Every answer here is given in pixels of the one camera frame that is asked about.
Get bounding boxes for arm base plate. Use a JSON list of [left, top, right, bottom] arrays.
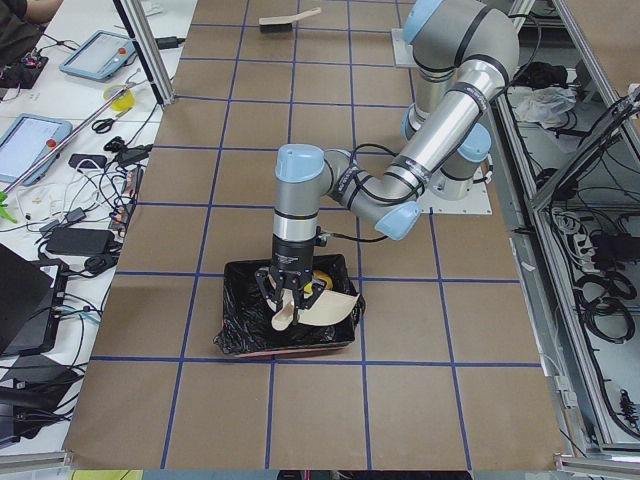
[[418, 167, 492, 215], [391, 28, 418, 69]]

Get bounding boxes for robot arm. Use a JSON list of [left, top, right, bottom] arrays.
[[255, 1, 520, 331]]

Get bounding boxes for black lined trash bin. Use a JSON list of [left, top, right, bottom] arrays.
[[213, 254, 366, 357]]

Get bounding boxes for blue teach pendant near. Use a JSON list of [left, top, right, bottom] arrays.
[[1, 114, 72, 183]]

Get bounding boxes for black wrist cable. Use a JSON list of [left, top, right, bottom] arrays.
[[319, 143, 401, 244]]

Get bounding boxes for white plastic dustpan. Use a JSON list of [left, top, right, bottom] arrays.
[[271, 281, 360, 331]]

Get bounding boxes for grey reacher grabber tool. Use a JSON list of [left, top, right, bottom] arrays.
[[1, 81, 140, 223]]

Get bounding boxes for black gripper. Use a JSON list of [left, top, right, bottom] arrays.
[[254, 239, 325, 325]]

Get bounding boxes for blue teach pendant far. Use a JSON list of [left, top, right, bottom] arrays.
[[59, 30, 136, 81]]

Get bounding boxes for yellow tape roll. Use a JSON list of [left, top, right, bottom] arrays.
[[103, 85, 135, 112]]

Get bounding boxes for white hand brush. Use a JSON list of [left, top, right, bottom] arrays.
[[258, 7, 322, 33]]

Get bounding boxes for black scissors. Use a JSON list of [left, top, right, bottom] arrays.
[[91, 112, 123, 135]]

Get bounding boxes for aluminium frame post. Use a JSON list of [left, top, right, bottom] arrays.
[[113, 0, 175, 106]]

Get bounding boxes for blue teach pendant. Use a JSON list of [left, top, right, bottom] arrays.
[[1, 114, 72, 183], [59, 30, 136, 81]]

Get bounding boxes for black power adapter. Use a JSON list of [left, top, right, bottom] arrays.
[[155, 36, 186, 50]]

